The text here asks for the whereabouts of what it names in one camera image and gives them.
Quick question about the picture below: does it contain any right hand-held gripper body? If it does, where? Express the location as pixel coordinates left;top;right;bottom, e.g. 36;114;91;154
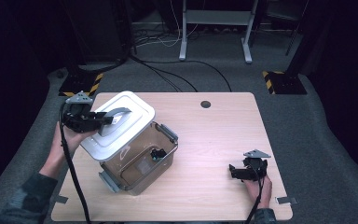
243;148;272;181

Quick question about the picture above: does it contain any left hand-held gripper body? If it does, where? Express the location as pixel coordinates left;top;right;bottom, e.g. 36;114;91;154
61;91;103;133

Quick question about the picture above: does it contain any white lid with grey handle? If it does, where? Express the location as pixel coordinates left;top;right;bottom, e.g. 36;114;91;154
80;91;157;162

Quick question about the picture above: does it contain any turquoise toy car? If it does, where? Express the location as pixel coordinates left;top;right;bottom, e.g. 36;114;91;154
149;147;168;162

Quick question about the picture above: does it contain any clear plastic storage box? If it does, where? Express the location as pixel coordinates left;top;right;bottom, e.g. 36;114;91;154
98;120;179;196

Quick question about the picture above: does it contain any person's left hand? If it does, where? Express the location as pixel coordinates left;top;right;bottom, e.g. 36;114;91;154
51;120;97;160

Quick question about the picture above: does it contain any person's right hand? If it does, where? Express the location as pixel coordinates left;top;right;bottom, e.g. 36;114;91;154
244;175;274;209

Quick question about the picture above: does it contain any dark equipment cabinet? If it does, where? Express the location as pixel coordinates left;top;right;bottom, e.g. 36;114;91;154
62;0;134;63

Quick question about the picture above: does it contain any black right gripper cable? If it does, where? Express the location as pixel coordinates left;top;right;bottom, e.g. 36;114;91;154
245;162;267;224

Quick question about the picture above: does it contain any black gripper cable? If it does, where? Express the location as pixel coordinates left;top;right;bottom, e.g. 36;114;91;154
58;102;91;224
245;162;267;224

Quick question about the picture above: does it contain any black base plate striped edge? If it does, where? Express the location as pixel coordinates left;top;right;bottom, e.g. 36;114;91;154
58;72;104;97
262;70;308;95

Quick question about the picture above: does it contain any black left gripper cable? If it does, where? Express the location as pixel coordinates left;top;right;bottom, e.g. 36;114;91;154
58;102;91;224

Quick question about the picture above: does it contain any black floor cable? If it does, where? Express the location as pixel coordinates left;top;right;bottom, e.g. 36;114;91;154
130;55;199;93
143;59;233;93

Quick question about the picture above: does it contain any tangle of floor cables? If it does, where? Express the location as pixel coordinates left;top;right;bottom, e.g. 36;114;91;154
133;27;200;49

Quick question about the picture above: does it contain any white metal stand frame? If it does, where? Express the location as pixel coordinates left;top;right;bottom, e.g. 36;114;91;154
178;0;260;64

